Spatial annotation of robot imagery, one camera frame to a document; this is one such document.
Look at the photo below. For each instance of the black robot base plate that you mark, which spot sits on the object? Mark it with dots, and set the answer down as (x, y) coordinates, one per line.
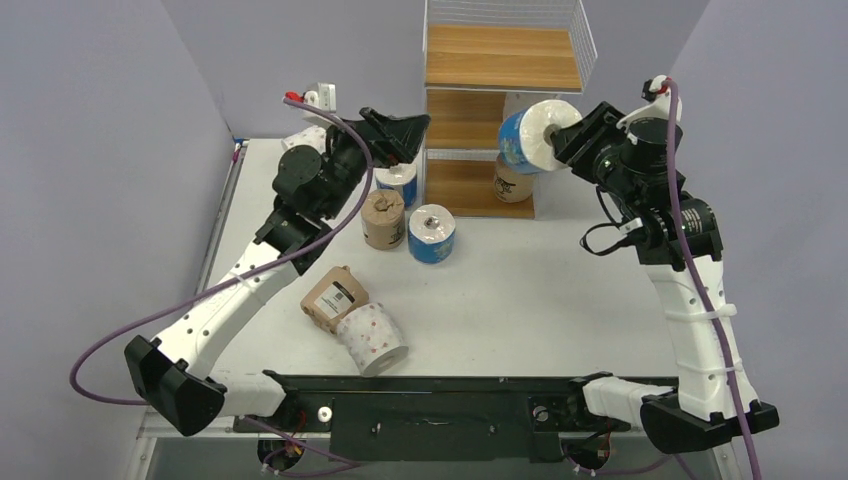
(402, 418)

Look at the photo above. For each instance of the white floral roll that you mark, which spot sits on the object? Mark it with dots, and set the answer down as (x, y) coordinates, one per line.
(372, 339)
(312, 136)

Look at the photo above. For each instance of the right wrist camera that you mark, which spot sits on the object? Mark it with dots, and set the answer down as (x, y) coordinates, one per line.
(660, 103)

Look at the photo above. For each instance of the blue wrapped roll back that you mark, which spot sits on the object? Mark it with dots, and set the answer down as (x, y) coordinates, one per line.
(401, 178)

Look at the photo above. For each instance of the brown roll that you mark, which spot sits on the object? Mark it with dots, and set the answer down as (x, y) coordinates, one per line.
(511, 186)
(383, 219)
(333, 297)

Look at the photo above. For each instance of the white floral roll back left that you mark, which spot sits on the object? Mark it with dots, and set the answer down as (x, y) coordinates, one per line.
(312, 136)

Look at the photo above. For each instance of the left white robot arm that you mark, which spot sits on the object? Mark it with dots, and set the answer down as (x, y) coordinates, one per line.
(175, 371)

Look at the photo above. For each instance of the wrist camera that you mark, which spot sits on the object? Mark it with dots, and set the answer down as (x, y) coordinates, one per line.
(321, 95)
(660, 103)

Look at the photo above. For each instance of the white floral roll front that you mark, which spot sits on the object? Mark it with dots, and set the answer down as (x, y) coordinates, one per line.
(372, 339)

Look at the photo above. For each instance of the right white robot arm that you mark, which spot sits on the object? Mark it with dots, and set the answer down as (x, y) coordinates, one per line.
(679, 246)

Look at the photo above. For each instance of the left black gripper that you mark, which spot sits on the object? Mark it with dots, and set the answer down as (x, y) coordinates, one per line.
(400, 137)

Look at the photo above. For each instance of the white wire wooden shelf rack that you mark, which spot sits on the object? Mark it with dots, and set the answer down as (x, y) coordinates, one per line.
(479, 57)

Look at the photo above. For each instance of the blue roll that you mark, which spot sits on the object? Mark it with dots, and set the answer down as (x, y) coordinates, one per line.
(524, 137)
(431, 233)
(401, 178)

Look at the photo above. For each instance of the blue roll front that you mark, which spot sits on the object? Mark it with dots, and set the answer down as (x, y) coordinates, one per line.
(524, 137)

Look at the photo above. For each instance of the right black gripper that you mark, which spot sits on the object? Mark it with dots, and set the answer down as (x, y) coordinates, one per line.
(592, 142)

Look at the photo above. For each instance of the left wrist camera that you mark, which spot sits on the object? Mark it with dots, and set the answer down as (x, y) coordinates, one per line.
(321, 95)

